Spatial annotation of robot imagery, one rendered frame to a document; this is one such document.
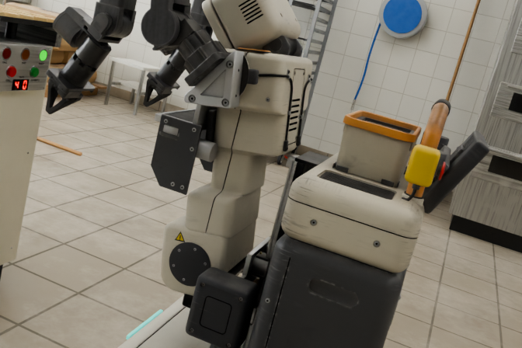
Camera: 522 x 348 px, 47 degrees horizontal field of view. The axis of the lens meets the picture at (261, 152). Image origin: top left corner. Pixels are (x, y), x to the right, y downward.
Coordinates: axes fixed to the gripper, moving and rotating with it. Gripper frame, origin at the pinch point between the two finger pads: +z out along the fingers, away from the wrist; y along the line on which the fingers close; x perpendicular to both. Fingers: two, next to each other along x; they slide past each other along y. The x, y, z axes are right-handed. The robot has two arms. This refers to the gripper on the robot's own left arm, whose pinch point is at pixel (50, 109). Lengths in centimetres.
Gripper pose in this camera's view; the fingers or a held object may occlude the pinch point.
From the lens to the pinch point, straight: 141.1
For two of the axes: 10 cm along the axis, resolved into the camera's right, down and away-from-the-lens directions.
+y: -3.1, 1.1, -9.5
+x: 7.0, 6.9, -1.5
